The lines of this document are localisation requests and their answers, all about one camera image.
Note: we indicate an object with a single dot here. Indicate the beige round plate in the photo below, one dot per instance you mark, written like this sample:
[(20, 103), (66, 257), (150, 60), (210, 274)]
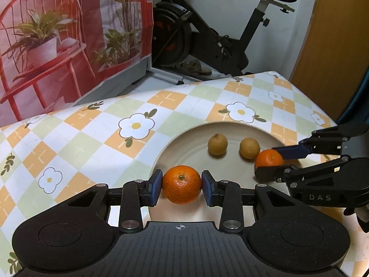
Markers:
[(187, 150)]

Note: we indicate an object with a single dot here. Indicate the checkered flower tablecloth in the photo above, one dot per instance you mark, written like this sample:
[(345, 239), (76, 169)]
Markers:
[(86, 138)]

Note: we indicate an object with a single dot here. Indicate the small orange tangerine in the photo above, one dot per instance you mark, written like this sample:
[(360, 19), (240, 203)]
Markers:
[(268, 158)]

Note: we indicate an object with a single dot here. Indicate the wooden door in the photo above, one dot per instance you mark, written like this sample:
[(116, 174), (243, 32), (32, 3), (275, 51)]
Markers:
[(331, 49)]

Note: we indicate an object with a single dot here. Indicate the brown longan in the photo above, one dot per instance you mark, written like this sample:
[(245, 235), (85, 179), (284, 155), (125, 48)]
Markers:
[(217, 144), (250, 148)]

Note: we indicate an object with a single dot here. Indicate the white metal rail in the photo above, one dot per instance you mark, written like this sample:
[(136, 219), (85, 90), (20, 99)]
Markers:
[(164, 75)]

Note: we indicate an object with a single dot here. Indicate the blue curtain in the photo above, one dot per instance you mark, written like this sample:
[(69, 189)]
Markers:
[(360, 104)]

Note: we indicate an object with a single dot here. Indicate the black exercise bike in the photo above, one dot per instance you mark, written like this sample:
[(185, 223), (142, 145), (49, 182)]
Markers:
[(207, 40)]

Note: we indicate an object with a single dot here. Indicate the grey board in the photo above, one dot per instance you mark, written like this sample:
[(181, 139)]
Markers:
[(121, 80)]

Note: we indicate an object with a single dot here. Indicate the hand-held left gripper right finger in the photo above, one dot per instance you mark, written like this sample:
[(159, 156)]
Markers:
[(207, 186)]

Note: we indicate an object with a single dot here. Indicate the printed pink backdrop cloth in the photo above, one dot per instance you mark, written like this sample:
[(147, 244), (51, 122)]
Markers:
[(57, 20)]

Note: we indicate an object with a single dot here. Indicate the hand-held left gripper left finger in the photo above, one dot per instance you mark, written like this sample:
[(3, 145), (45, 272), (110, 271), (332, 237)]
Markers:
[(157, 186)]

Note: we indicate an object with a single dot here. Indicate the large orange tangerine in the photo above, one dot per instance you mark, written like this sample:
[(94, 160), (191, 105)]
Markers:
[(181, 184)]

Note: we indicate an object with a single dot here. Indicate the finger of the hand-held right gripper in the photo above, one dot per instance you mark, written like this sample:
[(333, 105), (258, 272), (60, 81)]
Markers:
[(291, 152), (274, 172)]

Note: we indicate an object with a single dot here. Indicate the brown sandal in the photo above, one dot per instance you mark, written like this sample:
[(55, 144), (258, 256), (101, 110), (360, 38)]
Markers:
[(196, 66)]

